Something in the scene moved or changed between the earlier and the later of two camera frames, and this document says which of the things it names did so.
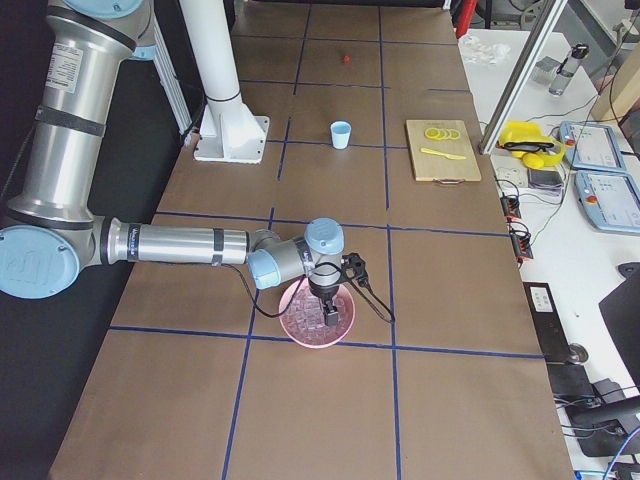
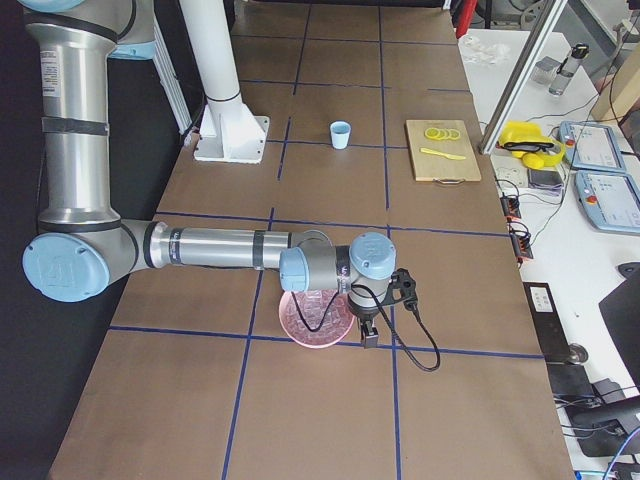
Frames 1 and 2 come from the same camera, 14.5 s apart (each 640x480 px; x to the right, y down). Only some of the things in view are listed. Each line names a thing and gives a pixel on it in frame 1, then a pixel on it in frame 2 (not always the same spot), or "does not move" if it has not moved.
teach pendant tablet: [592, 147] does not move
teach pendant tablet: [611, 201] does not move
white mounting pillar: [213, 46] does not move
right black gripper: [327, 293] → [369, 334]
